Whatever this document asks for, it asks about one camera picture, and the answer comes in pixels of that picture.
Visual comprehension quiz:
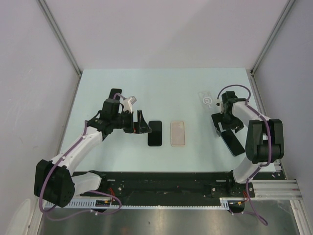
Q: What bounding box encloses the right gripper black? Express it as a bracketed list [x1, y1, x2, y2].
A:
[211, 111, 243, 136]

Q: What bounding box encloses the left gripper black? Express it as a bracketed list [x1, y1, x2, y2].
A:
[112, 110, 151, 134]

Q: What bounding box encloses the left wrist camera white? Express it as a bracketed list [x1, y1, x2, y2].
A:
[120, 96, 137, 113]

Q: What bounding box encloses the left aluminium corner post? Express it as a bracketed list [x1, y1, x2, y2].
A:
[36, 0, 82, 77]

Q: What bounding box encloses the teal phone black screen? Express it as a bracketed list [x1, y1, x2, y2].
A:
[221, 130, 245, 156]

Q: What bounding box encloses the beige pink phone case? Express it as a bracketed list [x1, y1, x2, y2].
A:
[171, 121, 186, 147]

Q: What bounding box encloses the white slotted cable duct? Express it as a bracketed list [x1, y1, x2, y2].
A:
[66, 197, 247, 210]

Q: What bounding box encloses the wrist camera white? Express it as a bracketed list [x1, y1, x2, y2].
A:
[216, 99, 224, 114]
[120, 96, 137, 113]

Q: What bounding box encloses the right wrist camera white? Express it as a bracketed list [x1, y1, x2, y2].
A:
[216, 99, 224, 114]

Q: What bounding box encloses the aluminium corner post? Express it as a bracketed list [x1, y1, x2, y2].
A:
[36, 0, 82, 77]
[250, 0, 297, 76]

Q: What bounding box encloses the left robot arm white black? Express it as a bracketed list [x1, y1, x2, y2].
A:
[34, 96, 152, 212]

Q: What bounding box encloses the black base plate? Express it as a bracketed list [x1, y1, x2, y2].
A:
[70, 171, 286, 216]

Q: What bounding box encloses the right aluminium corner post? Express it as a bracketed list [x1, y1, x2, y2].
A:
[250, 0, 297, 76]

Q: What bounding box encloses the clear magsafe phone case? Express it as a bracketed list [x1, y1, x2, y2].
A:
[198, 91, 220, 113]

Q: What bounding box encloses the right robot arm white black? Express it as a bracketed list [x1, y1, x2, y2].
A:
[211, 91, 284, 196]

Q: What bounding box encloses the small black phone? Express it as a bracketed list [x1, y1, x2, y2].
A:
[109, 88, 122, 100]

